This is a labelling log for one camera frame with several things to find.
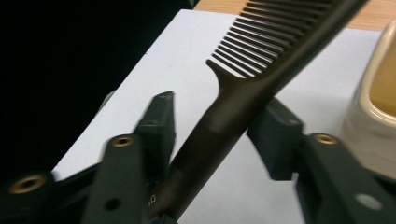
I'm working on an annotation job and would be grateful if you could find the dark brown comb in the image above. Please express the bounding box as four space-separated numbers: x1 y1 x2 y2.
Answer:
148 0 372 222

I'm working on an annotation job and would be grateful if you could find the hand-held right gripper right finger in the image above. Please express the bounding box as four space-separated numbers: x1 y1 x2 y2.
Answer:
247 97 304 182

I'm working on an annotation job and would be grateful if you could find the cream plastic container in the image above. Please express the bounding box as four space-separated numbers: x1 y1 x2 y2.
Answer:
340 20 396 180

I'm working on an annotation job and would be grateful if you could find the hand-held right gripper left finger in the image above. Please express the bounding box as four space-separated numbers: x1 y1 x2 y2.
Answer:
134 91 177 185

